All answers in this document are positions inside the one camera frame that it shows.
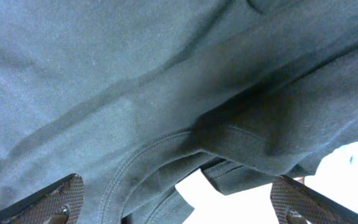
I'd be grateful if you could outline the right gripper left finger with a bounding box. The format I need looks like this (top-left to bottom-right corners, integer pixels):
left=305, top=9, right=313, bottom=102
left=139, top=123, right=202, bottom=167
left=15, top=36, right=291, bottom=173
left=0, top=174, right=85, bottom=224

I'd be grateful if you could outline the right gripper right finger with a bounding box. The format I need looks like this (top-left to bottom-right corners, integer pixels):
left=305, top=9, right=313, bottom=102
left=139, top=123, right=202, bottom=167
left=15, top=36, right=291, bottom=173
left=270, top=175, right=358, bottom=224

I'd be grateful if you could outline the black t-shirt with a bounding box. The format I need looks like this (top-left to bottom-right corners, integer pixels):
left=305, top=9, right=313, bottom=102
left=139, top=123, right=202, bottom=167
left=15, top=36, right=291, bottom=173
left=0, top=0, right=358, bottom=223

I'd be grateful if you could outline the light blue t-shirt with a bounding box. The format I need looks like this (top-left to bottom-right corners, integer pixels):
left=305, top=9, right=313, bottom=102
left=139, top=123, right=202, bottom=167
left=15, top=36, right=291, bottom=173
left=174, top=135, right=358, bottom=224

